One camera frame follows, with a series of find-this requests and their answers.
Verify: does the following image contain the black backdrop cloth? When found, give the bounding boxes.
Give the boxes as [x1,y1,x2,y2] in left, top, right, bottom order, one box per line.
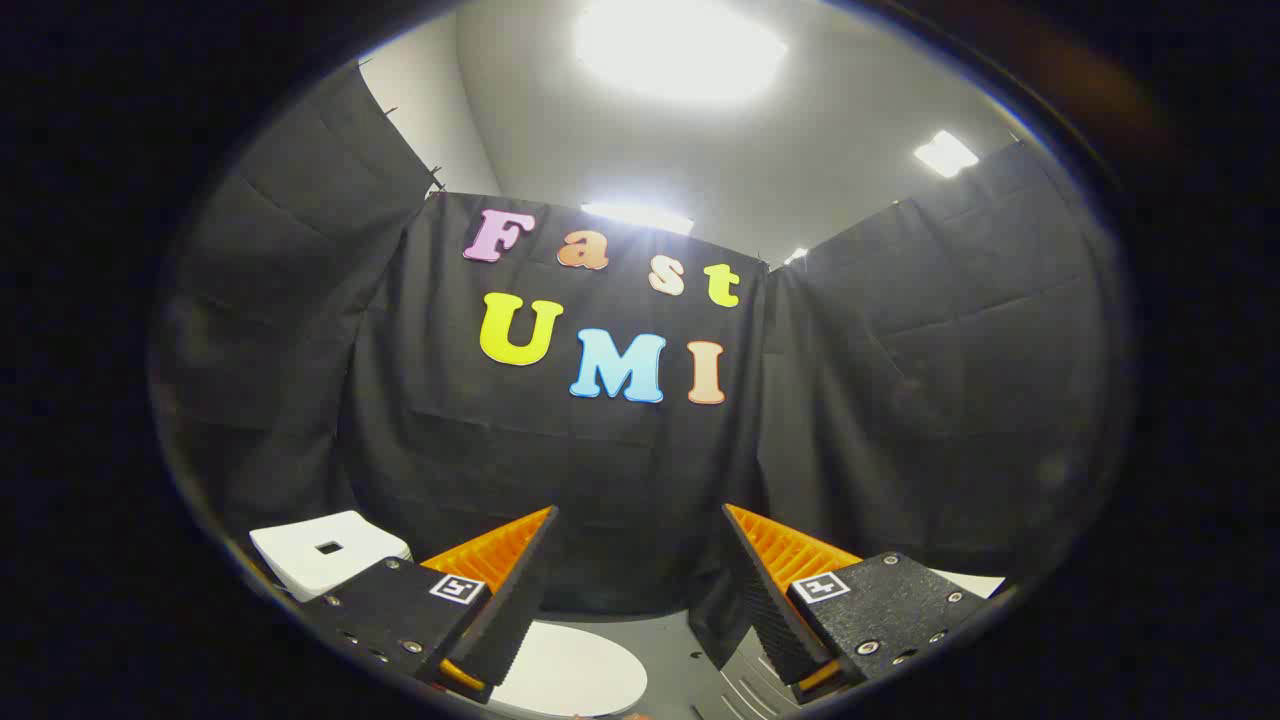
[150,60,1131,641]

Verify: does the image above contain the large ceiling light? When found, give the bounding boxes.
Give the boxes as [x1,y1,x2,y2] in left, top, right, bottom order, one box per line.
[572,0,791,106]

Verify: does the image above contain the long ceiling light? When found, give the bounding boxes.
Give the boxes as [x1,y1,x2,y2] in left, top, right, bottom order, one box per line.
[580,203,695,237]

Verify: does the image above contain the rectangular ceiling light panel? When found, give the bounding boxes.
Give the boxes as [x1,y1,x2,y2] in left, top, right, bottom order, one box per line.
[913,130,981,179]

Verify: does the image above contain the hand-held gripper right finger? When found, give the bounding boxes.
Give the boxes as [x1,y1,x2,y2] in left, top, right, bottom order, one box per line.
[722,503,989,706]

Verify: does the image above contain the grey drawer cabinet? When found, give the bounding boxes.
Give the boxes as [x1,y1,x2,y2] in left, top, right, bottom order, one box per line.
[690,568,1009,720]

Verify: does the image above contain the white toilet tank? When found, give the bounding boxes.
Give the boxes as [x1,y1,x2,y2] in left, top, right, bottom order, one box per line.
[250,510,413,603]

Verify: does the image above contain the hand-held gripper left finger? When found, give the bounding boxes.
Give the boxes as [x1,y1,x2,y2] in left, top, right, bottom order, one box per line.
[298,505,561,706]

